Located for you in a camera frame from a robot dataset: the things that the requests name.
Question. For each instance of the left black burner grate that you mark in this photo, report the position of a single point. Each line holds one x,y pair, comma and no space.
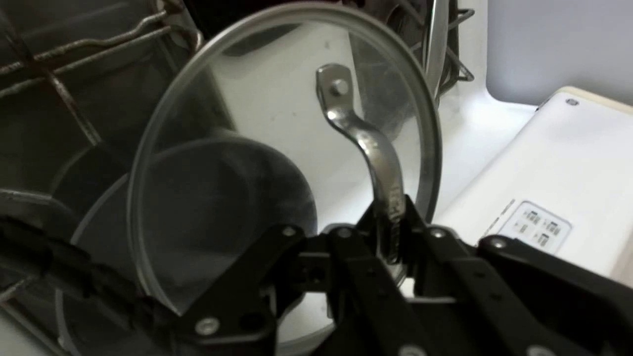
78,83

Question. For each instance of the grey frying pan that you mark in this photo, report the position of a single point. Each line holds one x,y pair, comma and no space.
204,204

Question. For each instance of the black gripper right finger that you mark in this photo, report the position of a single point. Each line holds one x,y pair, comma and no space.
501,297

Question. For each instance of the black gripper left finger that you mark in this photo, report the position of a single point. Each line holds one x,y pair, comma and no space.
240,311

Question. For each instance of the white gas stove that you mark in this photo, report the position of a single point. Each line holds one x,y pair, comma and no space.
562,186

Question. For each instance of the clear glass pot lid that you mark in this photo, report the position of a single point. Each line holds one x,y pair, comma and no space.
293,85

